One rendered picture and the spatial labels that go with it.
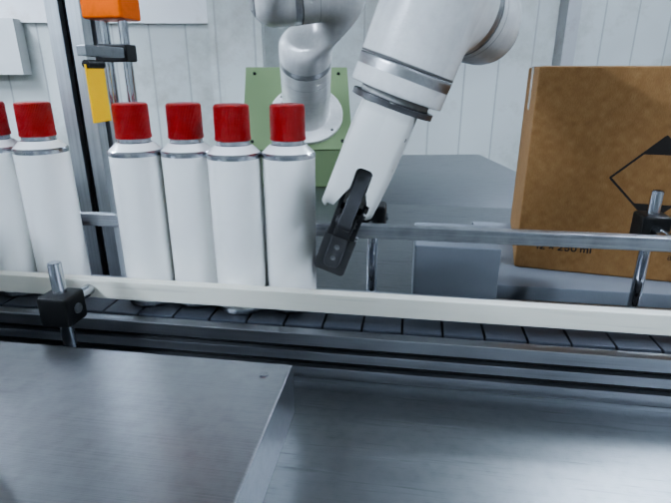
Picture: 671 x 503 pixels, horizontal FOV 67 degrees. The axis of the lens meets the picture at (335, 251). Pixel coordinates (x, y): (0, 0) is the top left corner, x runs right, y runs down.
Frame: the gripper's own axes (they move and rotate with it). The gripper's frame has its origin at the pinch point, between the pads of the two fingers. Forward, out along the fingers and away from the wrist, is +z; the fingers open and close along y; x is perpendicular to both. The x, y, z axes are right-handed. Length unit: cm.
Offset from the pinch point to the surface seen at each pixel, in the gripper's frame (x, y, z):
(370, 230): 2.6, -3.2, -2.5
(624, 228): 34.0, -21.1, -9.8
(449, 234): 10.2, -3.2, -5.1
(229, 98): -96, -253, 31
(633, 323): 26.7, 4.2, -5.5
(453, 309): 12.1, 4.2, -0.5
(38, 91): -213, -252, 70
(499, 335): 17.3, 3.4, 0.5
